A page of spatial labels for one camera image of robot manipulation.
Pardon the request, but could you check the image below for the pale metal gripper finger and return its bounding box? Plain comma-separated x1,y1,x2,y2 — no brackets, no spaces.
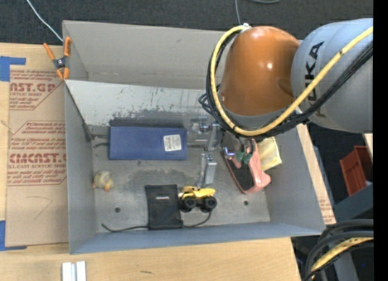
188,116,213,150
198,153,218,187

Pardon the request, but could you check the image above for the yellow toy truck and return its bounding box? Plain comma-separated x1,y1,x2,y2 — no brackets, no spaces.
178,185,218,214

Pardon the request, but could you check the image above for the yellow sponge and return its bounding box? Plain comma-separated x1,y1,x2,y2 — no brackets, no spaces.
257,136,283,172

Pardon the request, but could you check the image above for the blue flat box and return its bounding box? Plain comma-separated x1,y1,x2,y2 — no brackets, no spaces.
108,125,189,161

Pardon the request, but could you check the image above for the grey metal bin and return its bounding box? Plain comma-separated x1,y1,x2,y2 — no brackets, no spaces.
62,20,327,255

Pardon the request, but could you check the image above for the yellow toy duck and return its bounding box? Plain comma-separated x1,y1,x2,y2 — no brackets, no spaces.
92,169,115,192

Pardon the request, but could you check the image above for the brown cardboard board red print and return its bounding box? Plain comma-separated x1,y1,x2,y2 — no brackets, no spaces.
0,42,70,252

